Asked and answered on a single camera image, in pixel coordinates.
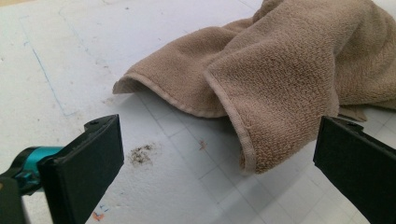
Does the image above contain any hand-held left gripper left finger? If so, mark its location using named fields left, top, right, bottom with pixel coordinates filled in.
left=36, top=114, right=125, bottom=224

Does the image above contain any white foam mat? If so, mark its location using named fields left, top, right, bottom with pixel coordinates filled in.
left=0, top=0, right=396, bottom=224

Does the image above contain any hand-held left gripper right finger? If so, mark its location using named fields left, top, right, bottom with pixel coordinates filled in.
left=312, top=116, right=396, bottom=224

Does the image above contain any brown terry towel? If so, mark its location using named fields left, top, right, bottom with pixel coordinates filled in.
left=112, top=0, right=396, bottom=175

